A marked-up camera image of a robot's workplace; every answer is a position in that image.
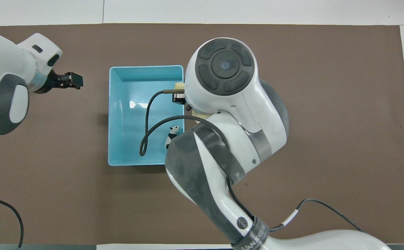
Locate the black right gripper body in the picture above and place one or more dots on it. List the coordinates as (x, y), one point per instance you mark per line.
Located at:
(179, 98)

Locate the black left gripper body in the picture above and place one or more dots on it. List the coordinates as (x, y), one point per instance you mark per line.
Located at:
(50, 82)

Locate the cream llama toy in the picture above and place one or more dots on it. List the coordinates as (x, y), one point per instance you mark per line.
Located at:
(200, 114)

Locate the black white panda toy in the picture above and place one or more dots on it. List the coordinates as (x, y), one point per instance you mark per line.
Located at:
(171, 136)

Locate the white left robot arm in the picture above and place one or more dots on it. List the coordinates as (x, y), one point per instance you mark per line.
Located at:
(3, 80)

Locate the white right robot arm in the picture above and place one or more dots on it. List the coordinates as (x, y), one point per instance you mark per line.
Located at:
(229, 114)

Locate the light blue plastic storage box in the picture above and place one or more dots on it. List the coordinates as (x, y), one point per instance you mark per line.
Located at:
(129, 104)

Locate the brown table mat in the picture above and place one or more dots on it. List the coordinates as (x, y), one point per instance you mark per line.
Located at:
(344, 104)

